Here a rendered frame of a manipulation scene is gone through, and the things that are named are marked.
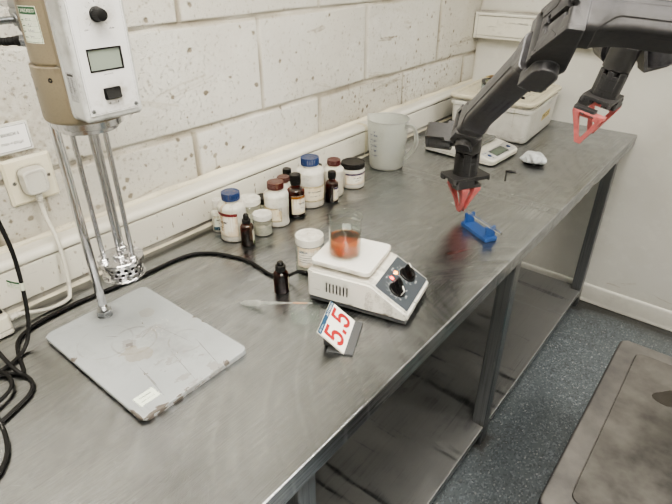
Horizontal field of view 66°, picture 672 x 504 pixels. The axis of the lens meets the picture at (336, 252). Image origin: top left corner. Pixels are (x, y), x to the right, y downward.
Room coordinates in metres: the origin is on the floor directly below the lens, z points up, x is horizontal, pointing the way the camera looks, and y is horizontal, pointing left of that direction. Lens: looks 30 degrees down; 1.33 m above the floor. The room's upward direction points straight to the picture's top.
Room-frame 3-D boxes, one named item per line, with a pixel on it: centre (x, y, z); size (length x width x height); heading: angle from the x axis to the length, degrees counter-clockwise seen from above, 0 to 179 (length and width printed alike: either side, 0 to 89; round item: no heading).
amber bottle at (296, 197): (1.20, 0.10, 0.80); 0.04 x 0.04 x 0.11
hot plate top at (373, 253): (0.86, -0.03, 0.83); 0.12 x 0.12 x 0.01; 64
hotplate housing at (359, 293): (0.84, -0.05, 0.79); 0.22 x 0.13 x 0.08; 64
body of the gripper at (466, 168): (1.18, -0.31, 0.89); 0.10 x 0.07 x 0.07; 112
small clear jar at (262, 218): (1.10, 0.17, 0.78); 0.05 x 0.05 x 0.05
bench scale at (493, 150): (1.69, -0.45, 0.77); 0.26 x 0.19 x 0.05; 48
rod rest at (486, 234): (1.10, -0.34, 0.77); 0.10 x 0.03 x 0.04; 22
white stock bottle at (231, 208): (1.08, 0.24, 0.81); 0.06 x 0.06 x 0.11
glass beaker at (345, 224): (0.85, -0.02, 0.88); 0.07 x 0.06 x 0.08; 36
